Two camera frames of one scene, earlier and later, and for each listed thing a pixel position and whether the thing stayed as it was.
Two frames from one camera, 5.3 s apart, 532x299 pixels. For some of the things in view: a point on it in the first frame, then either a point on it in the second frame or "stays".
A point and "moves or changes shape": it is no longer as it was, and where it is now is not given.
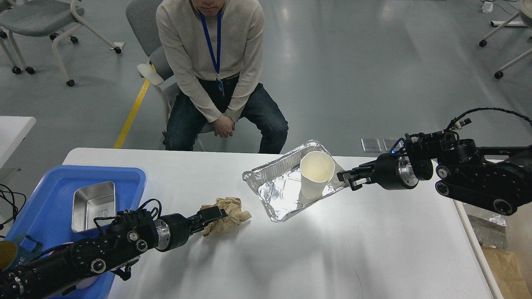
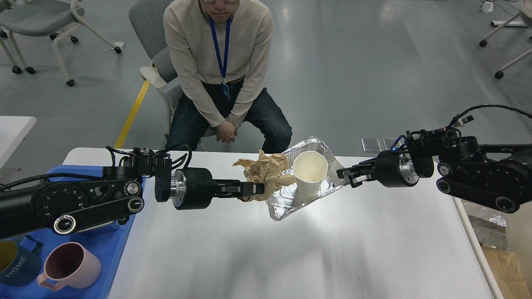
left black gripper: [173, 229] -> [194, 187]
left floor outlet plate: [371, 145] stays
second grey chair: [36, 18] stays
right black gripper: [392, 172] stays
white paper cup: [317, 168] moves or changes shape
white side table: [13, 130] stays
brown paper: [236, 215] -> [270, 169]
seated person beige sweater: [213, 48] stays
